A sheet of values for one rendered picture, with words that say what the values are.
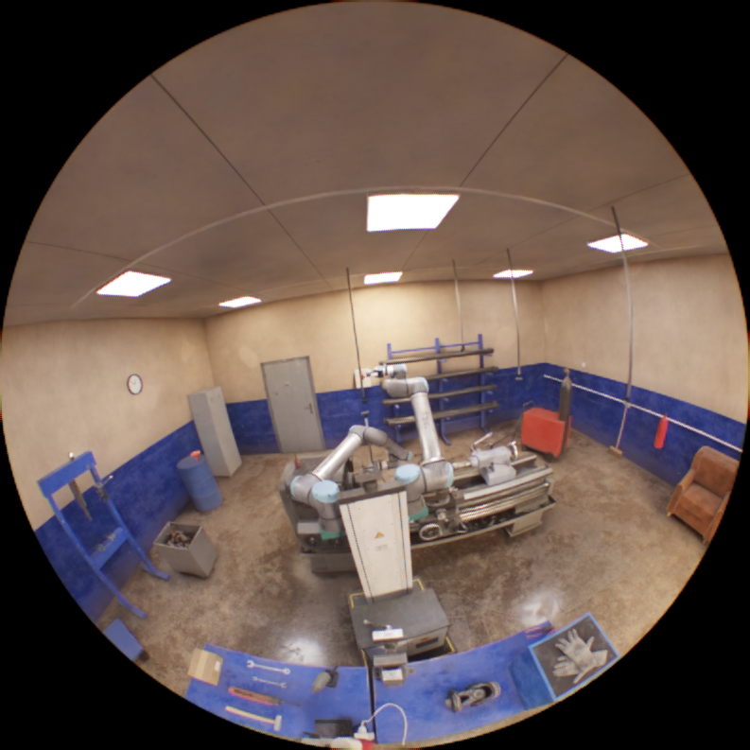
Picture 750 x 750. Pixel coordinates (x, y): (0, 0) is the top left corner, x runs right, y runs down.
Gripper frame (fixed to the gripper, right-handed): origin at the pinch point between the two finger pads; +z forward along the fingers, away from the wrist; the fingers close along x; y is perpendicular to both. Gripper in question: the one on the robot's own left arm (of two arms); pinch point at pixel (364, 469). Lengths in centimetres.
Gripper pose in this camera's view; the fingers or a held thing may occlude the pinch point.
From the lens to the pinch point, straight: 245.0
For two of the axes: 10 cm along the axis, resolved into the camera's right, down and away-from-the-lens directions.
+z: -9.8, 1.9, -0.4
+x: -1.3, -4.8, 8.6
